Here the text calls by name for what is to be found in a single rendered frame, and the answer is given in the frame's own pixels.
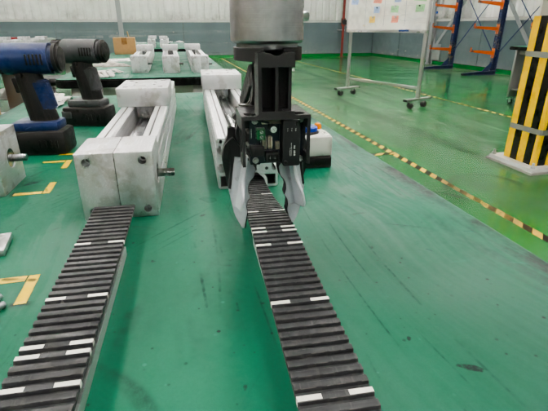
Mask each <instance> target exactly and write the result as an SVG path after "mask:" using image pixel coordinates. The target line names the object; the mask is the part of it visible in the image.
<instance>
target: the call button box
mask: <svg viewBox="0 0 548 411"><path fill-rule="evenodd" d="M331 153H332V136H331V135H330V134H329V133H327V132H326V131H325V130H322V129H317V131H316V132H311V137H310V162H309V164H307V166H306V168H317V167H330V166H331Z"/></svg>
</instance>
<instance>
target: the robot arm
mask: <svg viewBox="0 0 548 411"><path fill-rule="evenodd" d="M303 8H304V0H229V13H230V34H231V41H232V42H233V43H236V46H234V47H233V54H234V60H237V61H247V62H252V64H250V65H249V66H248V68H247V71H246V75H245V80H244V83H243V87H242V89H241V95H240V103H239V104H238V106H236V111H235V112H234V113H233V114H232V118H233V119H234V120H235V125H234V126H228V127H227V136H226V138H225V140H224V142H223V149H222V162H223V168H224V173H225V176H226V180H227V184H228V190H229V194H230V197H231V201H232V208H233V211H234V214H235V216H236V219H237V220H238V222H239V224H240V225H241V227H242V228H245V227H246V222H247V216H248V211H247V202H248V200H249V198H250V194H249V190H248V187H249V184H250V181H251V180H252V179H253V177H254V173H255V166H254V165H260V163H273V162H276V168H277V171H278V173H279V175H280V176H281V178H282V179H283V182H284V183H283V187H282V192H283V193H284V195H285V205H284V207H285V211H286V214H288V216H289V218H290V219H291V222H294V220H295V218H296V216H297V214H298V211H299V208H300V206H305V204H306V201H305V196H304V192H303V189H304V177H303V175H304V172H305V169H306V166H307V164H309V162H310V137H311V114H310V113H308V112H307V111H306V110H304V109H303V108H301V107H300V106H298V105H297V104H291V95H292V68H293V67H295V61H297V60H301V59H302V47H301V46H298V43H300V42H302V41H303V21H308V20H309V12H308V11H303ZM306 128H307V140H306V139H305V137H306ZM245 150H246V153H247V155H248V157H247V156H246V155H245Z"/></svg>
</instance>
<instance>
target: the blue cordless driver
mask: <svg viewBox="0 0 548 411"><path fill-rule="evenodd" d="M65 65H66V63H65V57H64V52H63V50H62V48H61V47H60V46H59V45H58V44H57V43H52V44H50V43H49V42H1V43H0V74H6V75H14V77H13V78H12V79H11V80H12V83H13V85H14V87H15V91H16V92H17V93H20V94H21V96H22V99H23V101H24V105H25V107H26V110H27V112H28V115H29V117H24V118H21V119H20V120H18V121H16V122H13V123H12V124H13V125H14V128H15V134H16V138H17V141H18V145H19V148H20V154H21V153H27V154H28V155H50V154H66V153H68V152H69V151H70V150H72V149H73V148H74V147H75V146H76V145H77V141H76V137H75V133H74V128H73V126H72V125H66V124H67V122H66V119H65V117H60V115H59V114H58V111H57V109H56V108H57V106H59V105H58V103H57V100H56V98H55V94H54V91H53V90H52V87H51V83H50V81H49V79H48V80H47V79H46V78H44V77H43V74H55V73H62V72H63V71H64V70H65Z"/></svg>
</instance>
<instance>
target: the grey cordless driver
mask: <svg viewBox="0 0 548 411"><path fill-rule="evenodd" d="M52 43H57V44H58V45H59V46H60V47H61V48H62V50H63V52H64V57H65V63H66V64H72V66H70V69H71V72H72V75H73V77H75V78H76V79H77V84H78V87H79V90H80V93H81V96H82V97H77V98H75V99H71V100H68V106H67V107H64V108H63V109H62V110H63V111H62V112H61V113H62V117H65V119H66V122H67V124H66V125H72V126H106V125H107V124H109V122H110V121H111V120H112V119H113V118H114V116H115V115H116V111H115V106H114V104H110V103H109V99H108V98H107V97H104V96H103V93H102V89H103V87H102V83H101V81H100V78H99V73H98V70H97V68H96V67H94V66H93V64H101V63H107V62H108V60H109V56H110V52H109V47H108V44H107V43H106V42H105V40H102V39H100V40H99V39H62V40H61V39H52V40H51V41H50V44H52Z"/></svg>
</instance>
